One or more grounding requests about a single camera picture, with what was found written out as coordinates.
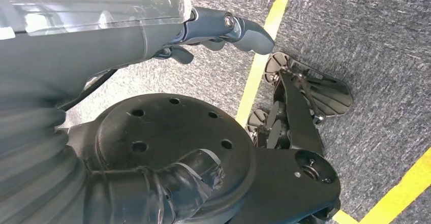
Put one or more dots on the black robot left leg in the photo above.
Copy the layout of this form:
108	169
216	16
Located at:
161	125

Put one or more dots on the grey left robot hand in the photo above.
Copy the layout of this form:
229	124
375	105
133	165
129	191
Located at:
84	40

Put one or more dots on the yellow floor tape square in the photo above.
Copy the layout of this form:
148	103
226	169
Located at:
259	64

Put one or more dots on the black robot left foot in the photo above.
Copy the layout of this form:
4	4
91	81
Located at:
331	93

